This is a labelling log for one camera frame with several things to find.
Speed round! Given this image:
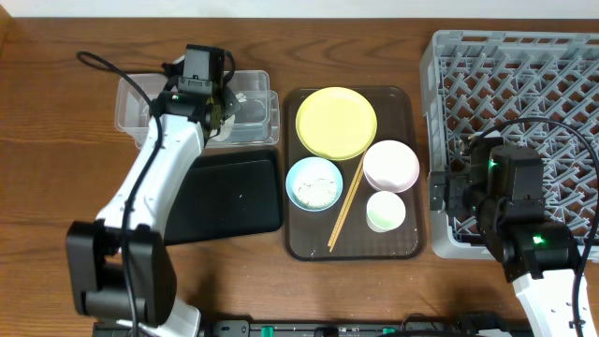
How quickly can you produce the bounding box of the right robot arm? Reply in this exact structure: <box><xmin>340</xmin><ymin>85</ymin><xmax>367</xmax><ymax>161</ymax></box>
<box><xmin>429</xmin><ymin>145</ymin><xmax>597</xmax><ymax>336</ymax></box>

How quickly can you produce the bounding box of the light blue bowl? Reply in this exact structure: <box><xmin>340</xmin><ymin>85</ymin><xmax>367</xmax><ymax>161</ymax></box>
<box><xmin>285</xmin><ymin>156</ymin><xmax>343</xmax><ymax>212</ymax></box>

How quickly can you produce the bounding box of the black plastic tray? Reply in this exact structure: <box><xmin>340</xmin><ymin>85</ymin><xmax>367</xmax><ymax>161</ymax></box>
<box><xmin>165</xmin><ymin>150</ymin><xmax>284</xmax><ymax>245</ymax></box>

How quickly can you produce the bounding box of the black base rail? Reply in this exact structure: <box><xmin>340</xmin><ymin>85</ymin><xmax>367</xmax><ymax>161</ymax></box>
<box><xmin>91</xmin><ymin>318</ymin><xmax>534</xmax><ymax>337</ymax></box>

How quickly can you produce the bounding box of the grey plastic dishwasher rack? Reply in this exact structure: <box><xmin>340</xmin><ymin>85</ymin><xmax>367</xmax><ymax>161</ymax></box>
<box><xmin>419</xmin><ymin>30</ymin><xmax>598</xmax><ymax>244</ymax></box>

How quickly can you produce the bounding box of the pile of white rice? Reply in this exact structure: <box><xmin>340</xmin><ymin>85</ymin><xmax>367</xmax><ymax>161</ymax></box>
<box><xmin>293</xmin><ymin>171</ymin><xmax>338</xmax><ymax>210</ymax></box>

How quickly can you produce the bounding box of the wooden chopstick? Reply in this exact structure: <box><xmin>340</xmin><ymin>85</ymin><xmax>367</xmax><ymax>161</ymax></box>
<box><xmin>327</xmin><ymin>150</ymin><xmax>366</xmax><ymax>249</ymax></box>
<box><xmin>329</xmin><ymin>158</ymin><xmax>366</xmax><ymax>254</ymax></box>

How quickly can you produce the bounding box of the pink round bowl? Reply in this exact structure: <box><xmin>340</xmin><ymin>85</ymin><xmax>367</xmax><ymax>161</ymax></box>
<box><xmin>363</xmin><ymin>140</ymin><xmax>420</xmax><ymax>193</ymax></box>

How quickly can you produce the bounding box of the white tissue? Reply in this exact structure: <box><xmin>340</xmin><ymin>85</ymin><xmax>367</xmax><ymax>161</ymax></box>
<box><xmin>208</xmin><ymin>89</ymin><xmax>247</xmax><ymax>142</ymax></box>

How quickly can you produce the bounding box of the black cable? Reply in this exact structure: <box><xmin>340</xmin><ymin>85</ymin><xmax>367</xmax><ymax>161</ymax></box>
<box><xmin>76</xmin><ymin>50</ymin><xmax>165</xmax><ymax>337</ymax></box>
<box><xmin>462</xmin><ymin>116</ymin><xmax>599</xmax><ymax>337</ymax></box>

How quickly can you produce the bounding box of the clear plastic waste bin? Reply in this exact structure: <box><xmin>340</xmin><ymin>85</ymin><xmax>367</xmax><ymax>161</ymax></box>
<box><xmin>115</xmin><ymin>70</ymin><xmax>280</xmax><ymax>149</ymax></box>

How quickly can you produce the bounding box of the yellow round plate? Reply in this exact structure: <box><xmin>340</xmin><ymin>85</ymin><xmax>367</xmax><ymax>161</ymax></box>
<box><xmin>295</xmin><ymin>87</ymin><xmax>378</xmax><ymax>161</ymax></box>

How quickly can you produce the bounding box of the right black cable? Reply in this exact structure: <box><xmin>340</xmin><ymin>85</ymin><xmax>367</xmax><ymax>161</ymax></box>
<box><xmin>462</xmin><ymin>116</ymin><xmax>599</xmax><ymax>337</ymax></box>

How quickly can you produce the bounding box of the brown plastic serving tray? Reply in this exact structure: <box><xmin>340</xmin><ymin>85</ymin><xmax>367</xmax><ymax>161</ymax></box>
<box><xmin>285</xmin><ymin>86</ymin><xmax>426</xmax><ymax>261</ymax></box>

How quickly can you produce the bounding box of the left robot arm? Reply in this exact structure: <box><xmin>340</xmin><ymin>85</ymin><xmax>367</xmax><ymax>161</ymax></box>
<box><xmin>66</xmin><ymin>78</ymin><xmax>247</xmax><ymax>336</ymax></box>

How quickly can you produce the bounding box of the white green cup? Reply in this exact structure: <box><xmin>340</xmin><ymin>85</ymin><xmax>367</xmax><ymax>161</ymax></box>
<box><xmin>366</xmin><ymin>191</ymin><xmax>406</xmax><ymax>233</ymax></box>

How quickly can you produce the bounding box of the left black cable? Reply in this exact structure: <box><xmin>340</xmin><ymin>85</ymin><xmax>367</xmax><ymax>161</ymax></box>
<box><xmin>76</xmin><ymin>50</ymin><xmax>165</xmax><ymax>337</ymax></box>

